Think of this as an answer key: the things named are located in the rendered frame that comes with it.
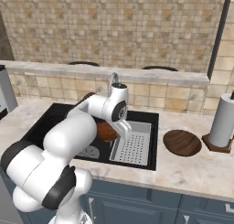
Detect wooden paper towel holder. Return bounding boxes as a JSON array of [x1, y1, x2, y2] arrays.
[[201, 91, 234, 155]]

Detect grey perforated sink rack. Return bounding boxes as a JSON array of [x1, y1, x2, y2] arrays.
[[109, 120, 153, 167]]

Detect white paper towel roll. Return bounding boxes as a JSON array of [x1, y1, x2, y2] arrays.
[[207, 92, 234, 148]]

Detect round brown bowl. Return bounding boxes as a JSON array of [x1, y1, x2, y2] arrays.
[[96, 121, 119, 143]]

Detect dark wooden shallow bowl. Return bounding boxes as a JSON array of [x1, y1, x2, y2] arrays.
[[162, 129, 203, 157]]

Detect grey countertop appliance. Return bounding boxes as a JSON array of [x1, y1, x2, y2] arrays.
[[0, 64, 19, 121]]

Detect silver sink tap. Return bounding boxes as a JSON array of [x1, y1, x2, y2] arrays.
[[107, 71, 122, 95]]

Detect black kitchen sink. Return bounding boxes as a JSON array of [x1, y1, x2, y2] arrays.
[[22, 102, 160, 172]]

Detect blue cupboard door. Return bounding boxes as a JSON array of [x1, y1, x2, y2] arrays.
[[175, 197, 234, 224], [82, 192, 182, 224]]

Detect black vertical wall post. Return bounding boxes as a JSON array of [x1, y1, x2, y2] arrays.
[[207, 0, 234, 80]]

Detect black bar stool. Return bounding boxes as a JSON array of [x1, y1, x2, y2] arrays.
[[142, 65, 179, 72], [67, 60, 101, 68]]

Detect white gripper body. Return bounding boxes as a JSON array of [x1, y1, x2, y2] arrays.
[[116, 120, 133, 141]]

